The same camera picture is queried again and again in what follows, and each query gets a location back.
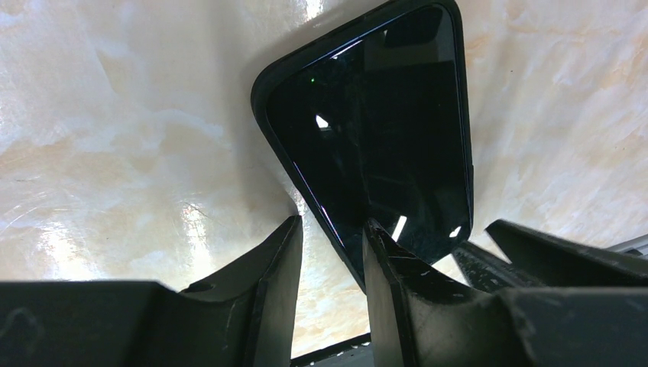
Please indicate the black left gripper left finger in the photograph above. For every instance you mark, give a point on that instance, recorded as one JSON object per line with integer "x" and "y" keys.
{"x": 241, "y": 315}

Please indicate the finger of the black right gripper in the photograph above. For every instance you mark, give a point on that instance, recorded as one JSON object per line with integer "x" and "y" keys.
{"x": 486, "y": 272}
{"x": 560, "y": 263}

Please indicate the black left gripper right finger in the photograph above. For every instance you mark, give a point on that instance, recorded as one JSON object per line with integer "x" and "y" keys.
{"x": 422, "y": 317}

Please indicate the black phone case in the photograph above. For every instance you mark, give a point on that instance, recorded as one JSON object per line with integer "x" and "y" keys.
{"x": 283, "y": 76}

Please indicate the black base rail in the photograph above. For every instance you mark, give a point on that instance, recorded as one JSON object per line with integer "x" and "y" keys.
{"x": 354, "y": 352}

